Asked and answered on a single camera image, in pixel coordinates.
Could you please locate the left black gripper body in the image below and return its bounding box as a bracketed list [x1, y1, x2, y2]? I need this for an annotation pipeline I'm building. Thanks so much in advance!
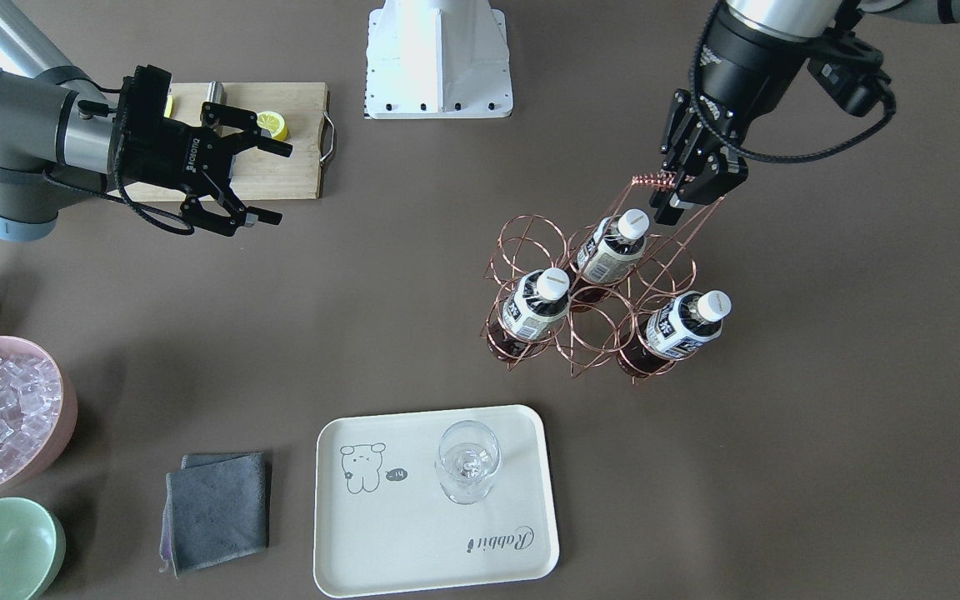
[662, 90, 746, 193]

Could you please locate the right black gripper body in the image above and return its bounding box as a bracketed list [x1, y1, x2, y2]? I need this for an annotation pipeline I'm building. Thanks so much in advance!
[110, 65, 239, 209]

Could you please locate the copper wire bottle basket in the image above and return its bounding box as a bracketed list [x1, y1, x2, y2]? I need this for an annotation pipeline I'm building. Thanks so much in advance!
[480, 197, 725, 377]

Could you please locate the tea bottle white cap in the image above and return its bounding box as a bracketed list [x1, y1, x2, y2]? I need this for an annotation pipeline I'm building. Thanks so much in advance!
[617, 289, 733, 376]

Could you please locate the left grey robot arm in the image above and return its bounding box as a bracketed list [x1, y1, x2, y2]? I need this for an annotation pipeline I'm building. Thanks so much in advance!
[650, 1, 960, 227]

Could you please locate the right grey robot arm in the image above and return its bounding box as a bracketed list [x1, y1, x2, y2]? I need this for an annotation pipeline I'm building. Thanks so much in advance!
[0, 1, 293, 242]

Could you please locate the lemon half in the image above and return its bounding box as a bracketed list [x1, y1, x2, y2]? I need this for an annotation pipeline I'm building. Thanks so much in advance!
[257, 110, 290, 142]

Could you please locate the wooden cutting board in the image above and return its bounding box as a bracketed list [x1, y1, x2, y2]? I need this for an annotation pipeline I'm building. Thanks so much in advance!
[117, 82, 338, 203]

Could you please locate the pink ice bowl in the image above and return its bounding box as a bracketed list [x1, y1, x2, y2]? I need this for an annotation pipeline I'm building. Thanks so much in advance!
[0, 337, 78, 491]

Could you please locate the grey folded cloth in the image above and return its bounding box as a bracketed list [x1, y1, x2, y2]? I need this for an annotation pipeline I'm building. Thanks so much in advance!
[159, 452, 271, 577]

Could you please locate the clear wine glass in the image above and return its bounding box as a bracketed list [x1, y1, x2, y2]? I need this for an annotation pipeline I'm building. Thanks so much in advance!
[434, 419, 502, 505]

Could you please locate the cream rabbit tray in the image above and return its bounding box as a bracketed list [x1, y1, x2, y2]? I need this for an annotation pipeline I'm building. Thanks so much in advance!
[313, 405, 560, 598]

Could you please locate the green bowl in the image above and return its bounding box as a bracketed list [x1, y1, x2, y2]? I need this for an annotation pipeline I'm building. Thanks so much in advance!
[0, 497, 66, 599]

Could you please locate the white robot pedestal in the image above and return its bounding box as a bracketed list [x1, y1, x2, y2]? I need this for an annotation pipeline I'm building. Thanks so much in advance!
[363, 1, 514, 119]

